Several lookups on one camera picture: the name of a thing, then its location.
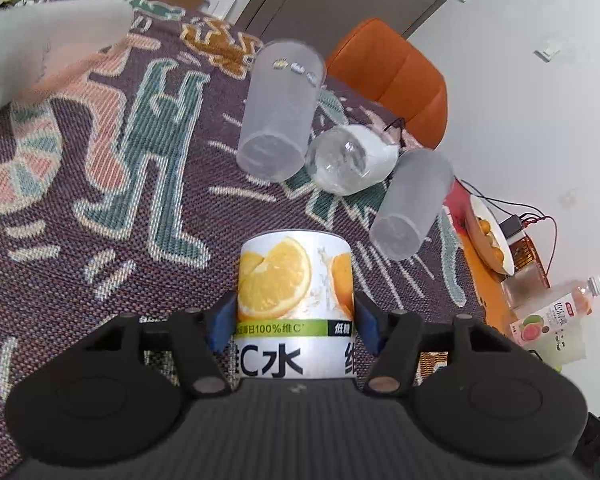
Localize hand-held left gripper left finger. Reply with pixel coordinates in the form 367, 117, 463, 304
82, 293, 238, 395

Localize patterned woven blanket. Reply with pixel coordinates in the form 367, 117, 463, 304
0, 0, 487, 480

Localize large frosted plastic cup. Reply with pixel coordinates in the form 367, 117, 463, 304
0, 0, 134, 122

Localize clear empty bottle lying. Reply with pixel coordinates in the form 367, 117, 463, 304
305, 125, 400, 197

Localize pink label drink bottle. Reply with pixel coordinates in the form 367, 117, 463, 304
509, 275, 600, 367

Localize black power adapter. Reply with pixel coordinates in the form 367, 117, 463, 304
498, 214, 527, 239

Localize orange vitamin C drink bottle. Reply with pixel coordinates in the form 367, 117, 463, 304
234, 230, 356, 381

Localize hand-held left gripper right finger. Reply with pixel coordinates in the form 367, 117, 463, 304
353, 291, 512, 394

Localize white plate of oranges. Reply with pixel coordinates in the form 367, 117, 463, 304
469, 194, 516, 277

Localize orange chair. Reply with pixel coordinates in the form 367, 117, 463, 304
325, 17, 449, 151

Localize red wire basket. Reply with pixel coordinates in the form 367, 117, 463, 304
508, 232, 552, 289

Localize tall frosted plastic cup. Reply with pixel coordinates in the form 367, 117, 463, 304
236, 39, 327, 182
369, 148, 455, 262

